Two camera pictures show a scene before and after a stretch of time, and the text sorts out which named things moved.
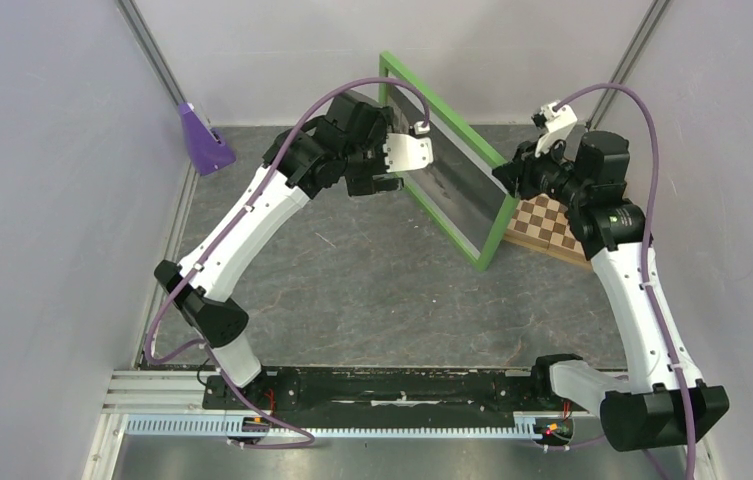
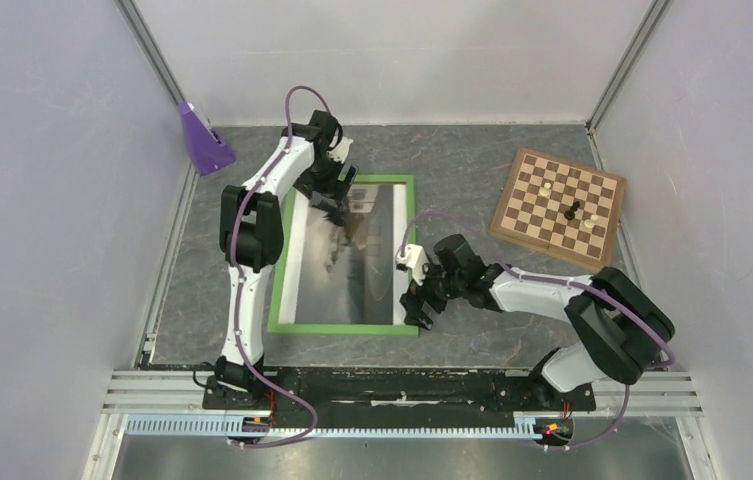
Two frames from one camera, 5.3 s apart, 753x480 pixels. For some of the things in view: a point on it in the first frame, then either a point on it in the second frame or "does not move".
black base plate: [489, 396] does not move
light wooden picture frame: [441, 111] → [341, 329]
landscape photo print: [459, 181] → [332, 273]
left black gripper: [373, 181] → [307, 185]
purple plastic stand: [208, 152] does not move
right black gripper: [519, 174] → [415, 296]
